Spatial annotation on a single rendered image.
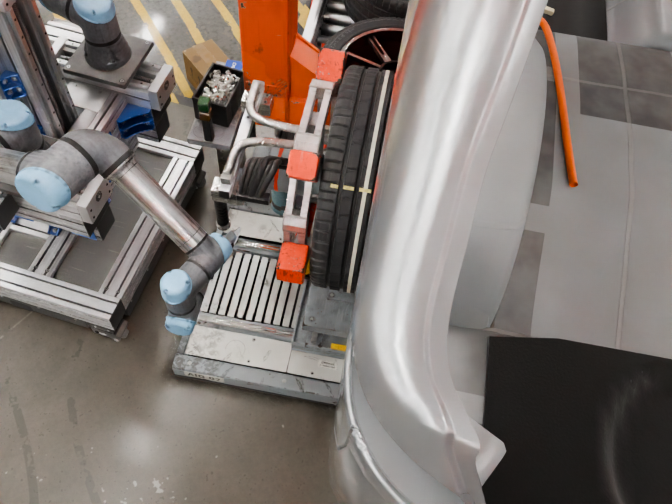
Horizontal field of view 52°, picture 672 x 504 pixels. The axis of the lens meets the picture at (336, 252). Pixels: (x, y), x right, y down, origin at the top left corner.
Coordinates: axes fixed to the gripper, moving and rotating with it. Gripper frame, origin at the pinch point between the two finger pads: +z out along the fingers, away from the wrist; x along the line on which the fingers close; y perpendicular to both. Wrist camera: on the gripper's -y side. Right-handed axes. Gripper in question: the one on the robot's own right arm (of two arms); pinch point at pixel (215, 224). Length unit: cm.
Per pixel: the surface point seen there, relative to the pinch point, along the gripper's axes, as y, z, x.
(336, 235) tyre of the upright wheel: 15.3, -7.6, -36.1
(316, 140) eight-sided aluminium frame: 28.4, 11.8, -27.2
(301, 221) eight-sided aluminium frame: 13.5, -3.7, -26.1
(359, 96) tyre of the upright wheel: 33, 24, -36
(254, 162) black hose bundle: 21.0, 7.6, -11.3
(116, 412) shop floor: -82, -34, 38
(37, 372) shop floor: -81, -24, 71
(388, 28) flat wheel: -32, 133, -36
